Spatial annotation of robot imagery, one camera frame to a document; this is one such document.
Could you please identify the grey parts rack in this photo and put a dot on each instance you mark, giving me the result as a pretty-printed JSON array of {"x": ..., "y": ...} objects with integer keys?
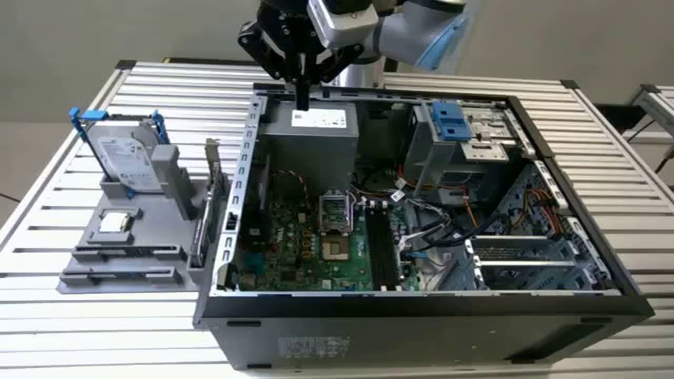
[{"x": 158, "y": 229}]

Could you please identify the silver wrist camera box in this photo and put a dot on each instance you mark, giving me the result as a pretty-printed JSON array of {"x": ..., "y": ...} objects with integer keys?
[{"x": 342, "y": 19}]

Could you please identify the silver CPU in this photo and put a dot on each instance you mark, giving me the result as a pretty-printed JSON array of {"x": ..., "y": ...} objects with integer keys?
[{"x": 115, "y": 223}]

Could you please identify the grey power supply unit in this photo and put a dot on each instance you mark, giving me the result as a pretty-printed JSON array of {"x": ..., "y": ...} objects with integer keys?
[{"x": 312, "y": 158}]

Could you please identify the green motherboard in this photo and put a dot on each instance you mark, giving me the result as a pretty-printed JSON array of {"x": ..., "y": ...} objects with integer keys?
[{"x": 296, "y": 252}]

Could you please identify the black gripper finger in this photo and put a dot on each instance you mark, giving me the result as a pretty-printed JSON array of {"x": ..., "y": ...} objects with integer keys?
[
  {"x": 269, "y": 59},
  {"x": 337, "y": 63}
]

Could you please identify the black open PC case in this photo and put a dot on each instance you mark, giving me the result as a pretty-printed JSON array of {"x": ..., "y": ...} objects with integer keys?
[{"x": 421, "y": 335}]

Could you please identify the graphics card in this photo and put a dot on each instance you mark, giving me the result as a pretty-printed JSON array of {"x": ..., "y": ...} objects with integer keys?
[{"x": 213, "y": 197}]

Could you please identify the grey optical drive cage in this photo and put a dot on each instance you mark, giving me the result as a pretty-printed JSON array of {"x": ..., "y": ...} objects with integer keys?
[{"x": 437, "y": 158}]

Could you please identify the blue drive latch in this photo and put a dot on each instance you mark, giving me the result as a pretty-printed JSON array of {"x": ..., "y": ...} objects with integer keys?
[{"x": 450, "y": 118}]

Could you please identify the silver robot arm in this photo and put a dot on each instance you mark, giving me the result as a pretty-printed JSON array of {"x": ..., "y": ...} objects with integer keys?
[{"x": 406, "y": 35}]

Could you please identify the metal slat side table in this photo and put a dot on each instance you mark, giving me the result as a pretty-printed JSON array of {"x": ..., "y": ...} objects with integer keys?
[{"x": 653, "y": 98}]

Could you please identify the hard disk in blue carrier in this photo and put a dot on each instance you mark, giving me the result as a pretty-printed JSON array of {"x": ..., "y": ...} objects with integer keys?
[{"x": 126, "y": 158}]

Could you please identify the RAM slot white clips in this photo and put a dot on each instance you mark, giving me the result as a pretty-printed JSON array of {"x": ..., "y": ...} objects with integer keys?
[
  {"x": 393, "y": 245},
  {"x": 378, "y": 245}
]

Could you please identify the CPU socket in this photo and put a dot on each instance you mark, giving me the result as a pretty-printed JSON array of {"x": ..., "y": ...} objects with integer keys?
[{"x": 336, "y": 248}]

